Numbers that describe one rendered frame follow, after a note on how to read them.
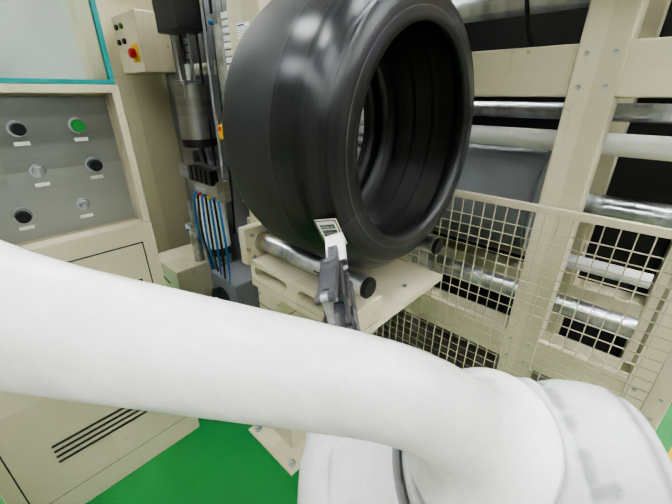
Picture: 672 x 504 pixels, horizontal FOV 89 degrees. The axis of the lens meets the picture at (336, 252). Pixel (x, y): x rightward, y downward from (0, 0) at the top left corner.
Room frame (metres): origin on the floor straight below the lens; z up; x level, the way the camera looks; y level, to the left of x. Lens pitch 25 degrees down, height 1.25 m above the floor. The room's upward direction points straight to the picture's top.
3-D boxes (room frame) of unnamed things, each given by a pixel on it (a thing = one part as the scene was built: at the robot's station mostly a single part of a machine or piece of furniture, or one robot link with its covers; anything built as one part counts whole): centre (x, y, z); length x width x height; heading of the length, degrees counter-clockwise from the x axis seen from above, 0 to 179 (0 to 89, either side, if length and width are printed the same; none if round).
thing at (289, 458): (0.97, 0.17, 0.01); 0.27 x 0.27 x 0.02; 47
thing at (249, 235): (0.93, 0.10, 0.90); 0.40 x 0.03 x 0.10; 137
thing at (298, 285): (0.71, 0.06, 0.83); 0.36 x 0.09 x 0.06; 47
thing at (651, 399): (0.89, -0.43, 0.65); 0.90 x 0.02 x 0.70; 47
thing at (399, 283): (0.81, -0.03, 0.80); 0.37 x 0.36 x 0.02; 137
